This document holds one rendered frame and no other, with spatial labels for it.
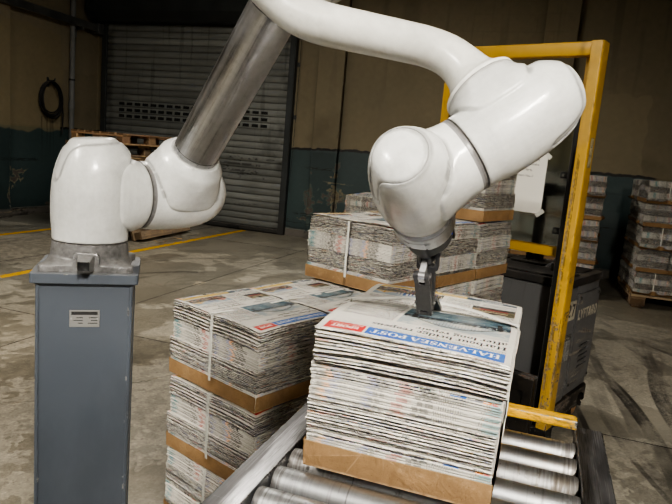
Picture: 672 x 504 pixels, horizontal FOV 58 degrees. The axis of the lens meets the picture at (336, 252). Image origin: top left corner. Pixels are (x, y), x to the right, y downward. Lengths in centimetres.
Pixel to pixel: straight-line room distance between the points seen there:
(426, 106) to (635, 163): 274
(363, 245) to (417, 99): 669
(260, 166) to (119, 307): 805
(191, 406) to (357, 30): 126
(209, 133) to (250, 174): 809
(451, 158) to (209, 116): 69
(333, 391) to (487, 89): 48
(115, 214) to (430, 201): 79
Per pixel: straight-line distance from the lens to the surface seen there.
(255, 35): 123
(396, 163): 70
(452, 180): 73
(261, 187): 931
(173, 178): 138
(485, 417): 89
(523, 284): 315
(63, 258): 136
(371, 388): 92
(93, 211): 133
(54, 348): 139
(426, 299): 96
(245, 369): 162
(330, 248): 214
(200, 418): 183
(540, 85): 78
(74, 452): 147
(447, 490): 95
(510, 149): 76
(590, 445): 125
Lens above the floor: 128
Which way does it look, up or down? 9 degrees down
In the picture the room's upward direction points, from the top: 5 degrees clockwise
